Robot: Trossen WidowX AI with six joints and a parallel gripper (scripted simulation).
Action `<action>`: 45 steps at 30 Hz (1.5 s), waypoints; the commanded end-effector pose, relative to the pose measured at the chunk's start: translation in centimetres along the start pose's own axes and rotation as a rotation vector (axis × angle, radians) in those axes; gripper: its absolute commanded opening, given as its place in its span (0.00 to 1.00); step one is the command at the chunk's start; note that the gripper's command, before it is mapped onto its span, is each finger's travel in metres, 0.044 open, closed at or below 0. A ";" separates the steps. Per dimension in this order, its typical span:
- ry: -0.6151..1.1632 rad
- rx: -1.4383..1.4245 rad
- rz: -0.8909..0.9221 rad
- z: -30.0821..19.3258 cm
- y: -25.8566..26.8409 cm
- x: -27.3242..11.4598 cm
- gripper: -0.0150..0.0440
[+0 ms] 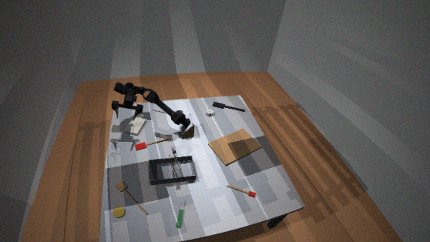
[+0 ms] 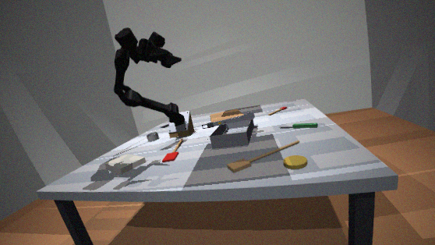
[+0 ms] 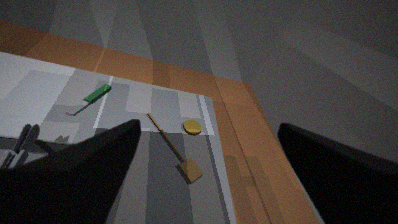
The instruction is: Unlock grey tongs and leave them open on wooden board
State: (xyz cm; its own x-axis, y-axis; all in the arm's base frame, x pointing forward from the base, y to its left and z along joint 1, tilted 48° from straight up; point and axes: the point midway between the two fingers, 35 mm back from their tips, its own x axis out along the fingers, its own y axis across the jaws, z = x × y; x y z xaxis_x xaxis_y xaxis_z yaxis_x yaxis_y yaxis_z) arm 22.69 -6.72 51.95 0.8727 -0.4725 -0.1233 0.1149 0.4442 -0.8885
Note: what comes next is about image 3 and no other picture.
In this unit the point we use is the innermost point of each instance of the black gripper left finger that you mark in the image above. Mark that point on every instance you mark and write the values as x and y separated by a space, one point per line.
77 185

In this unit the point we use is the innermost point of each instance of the tan flat spatula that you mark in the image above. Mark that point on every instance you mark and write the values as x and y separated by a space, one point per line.
189 168

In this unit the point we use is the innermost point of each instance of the yellow flat round disc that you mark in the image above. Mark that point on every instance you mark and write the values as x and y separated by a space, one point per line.
192 127

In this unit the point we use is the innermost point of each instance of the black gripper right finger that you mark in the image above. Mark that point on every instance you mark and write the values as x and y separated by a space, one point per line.
346 185

